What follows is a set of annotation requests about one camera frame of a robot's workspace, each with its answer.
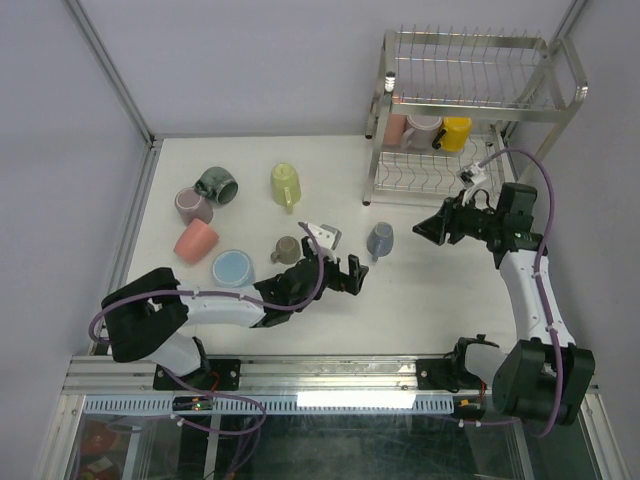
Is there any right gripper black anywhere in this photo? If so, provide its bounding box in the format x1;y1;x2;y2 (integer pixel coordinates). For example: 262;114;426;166
411;189;501;246

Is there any slate blue small mug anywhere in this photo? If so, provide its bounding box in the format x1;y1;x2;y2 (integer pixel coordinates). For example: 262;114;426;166
366;222;394;262

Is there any lilac ribbed mug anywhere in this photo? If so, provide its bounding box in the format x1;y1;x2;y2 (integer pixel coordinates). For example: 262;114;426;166
400;115;443;151

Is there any yellow mug black handle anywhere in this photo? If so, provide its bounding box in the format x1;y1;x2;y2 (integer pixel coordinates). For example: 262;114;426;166
432;117;472;152

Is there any pink tall tumbler cup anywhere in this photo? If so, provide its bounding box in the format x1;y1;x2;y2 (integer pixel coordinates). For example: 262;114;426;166
383;114;406;147

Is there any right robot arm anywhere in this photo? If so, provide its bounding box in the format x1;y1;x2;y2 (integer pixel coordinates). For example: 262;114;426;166
412;183;595;425

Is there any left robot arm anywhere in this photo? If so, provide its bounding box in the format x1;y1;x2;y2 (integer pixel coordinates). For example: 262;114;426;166
100;253;369;389

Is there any steel dish rack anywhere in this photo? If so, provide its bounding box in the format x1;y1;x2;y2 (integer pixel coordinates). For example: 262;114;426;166
362;29;588;205

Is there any small taupe mug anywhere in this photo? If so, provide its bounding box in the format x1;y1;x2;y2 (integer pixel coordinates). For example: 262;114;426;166
270;236;301;265

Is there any pale yellow mug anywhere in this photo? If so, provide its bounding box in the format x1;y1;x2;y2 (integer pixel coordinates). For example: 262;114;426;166
270;163;302;213

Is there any light blue mug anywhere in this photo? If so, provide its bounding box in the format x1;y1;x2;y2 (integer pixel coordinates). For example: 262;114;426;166
211;250;255;288

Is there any pink tumbler cup left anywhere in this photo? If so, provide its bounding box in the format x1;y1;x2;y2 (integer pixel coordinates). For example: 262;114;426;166
173;219;219;265

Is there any dark green glazed mug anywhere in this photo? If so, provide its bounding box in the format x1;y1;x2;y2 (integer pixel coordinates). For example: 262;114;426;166
193;166;239;206

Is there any mauve upside-down mug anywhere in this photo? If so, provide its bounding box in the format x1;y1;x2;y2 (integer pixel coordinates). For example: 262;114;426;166
174;187;214;226

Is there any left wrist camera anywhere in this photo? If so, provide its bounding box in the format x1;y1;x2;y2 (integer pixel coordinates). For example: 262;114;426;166
307;223;342;262

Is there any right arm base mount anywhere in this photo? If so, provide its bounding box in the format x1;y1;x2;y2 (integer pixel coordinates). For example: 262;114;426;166
415;334;499;393

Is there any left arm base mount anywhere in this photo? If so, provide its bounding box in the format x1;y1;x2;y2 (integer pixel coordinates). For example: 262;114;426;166
153;356;242;392

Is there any aluminium mounting rail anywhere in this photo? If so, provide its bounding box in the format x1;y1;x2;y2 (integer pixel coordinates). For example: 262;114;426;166
64;352;601;401

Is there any white slotted cable duct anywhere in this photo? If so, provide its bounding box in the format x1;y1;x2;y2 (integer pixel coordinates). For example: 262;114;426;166
84;393;455;416

